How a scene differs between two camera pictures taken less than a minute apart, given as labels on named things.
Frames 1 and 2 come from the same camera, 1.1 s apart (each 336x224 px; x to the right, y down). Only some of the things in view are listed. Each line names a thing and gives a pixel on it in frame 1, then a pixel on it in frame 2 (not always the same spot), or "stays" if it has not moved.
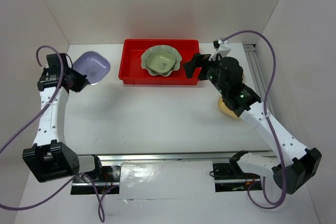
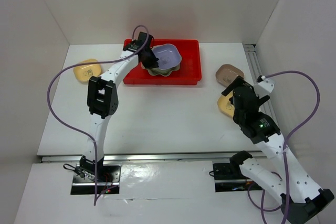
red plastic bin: x=130 y=70 stays
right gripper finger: x=199 y=60 → x=237 y=82
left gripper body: x=79 y=80 → x=148 y=52
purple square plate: x=93 y=65 → x=168 y=54
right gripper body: x=212 y=67 → x=236 y=116
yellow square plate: x=224 y=109 stays
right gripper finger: x=202 y=75 → x=263 y=99
